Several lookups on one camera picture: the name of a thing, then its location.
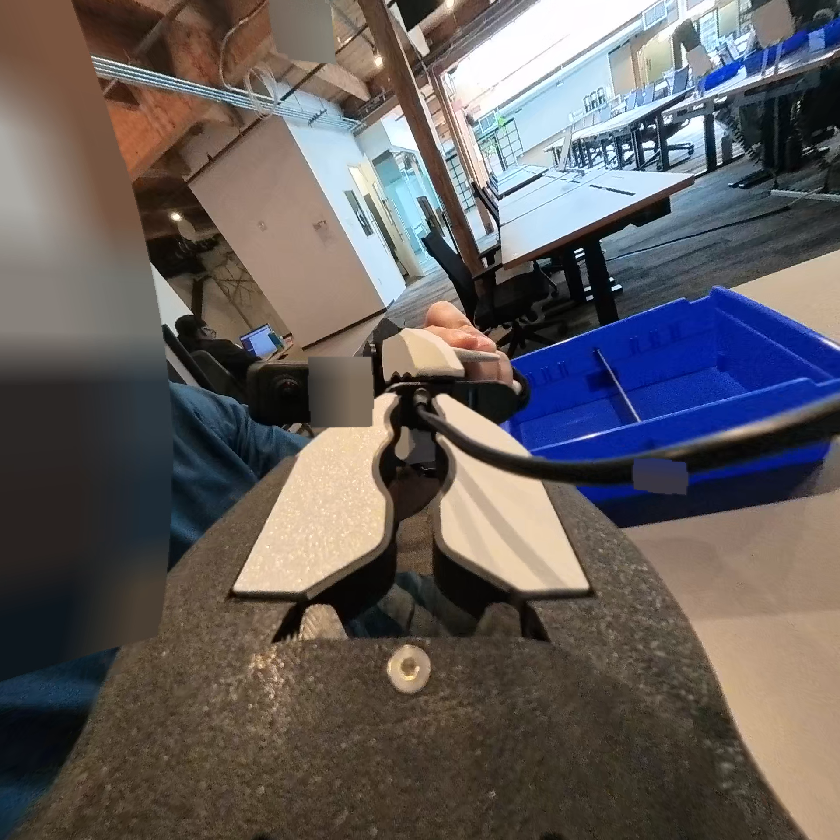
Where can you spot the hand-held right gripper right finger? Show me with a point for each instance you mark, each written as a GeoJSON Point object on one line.
{"type": "Point", "coordinates": [512, 525]}

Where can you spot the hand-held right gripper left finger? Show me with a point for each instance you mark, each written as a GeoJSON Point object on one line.
{"type": "Point", "coordinates": [315, 525]}

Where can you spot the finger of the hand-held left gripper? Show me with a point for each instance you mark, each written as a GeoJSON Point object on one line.
{"type": "Point", "coordinates": [420, 358]}

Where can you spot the blue plastic bin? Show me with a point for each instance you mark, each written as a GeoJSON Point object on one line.
{"type": "Point", "coordinates": [689, 394]}

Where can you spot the person's left hand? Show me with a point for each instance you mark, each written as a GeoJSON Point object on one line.
{"type": "Point", "coordinates": [459, 328]}

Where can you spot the open laptop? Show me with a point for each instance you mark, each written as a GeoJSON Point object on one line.
{"type": "Point", "coordinates": [259, 341]}

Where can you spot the black office chair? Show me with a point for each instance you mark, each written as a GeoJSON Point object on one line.
{"type": "Point", "coordinates": [485, 295]}

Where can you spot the thin metal rod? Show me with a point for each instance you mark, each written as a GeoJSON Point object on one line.
{"type": "Point", "coordinates": [617, 387]}

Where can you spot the wooden top desk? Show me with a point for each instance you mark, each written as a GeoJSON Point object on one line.
{"type": "Point", "coordinates": [754, 85]}
{"type": "Point", "coordinates": [577, 203]}

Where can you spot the small blue bin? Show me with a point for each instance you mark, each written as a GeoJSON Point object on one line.
{"type": "Point", "coordinates": [722, 75]}
{"type": "Point", "coordinates": [807, 43]}

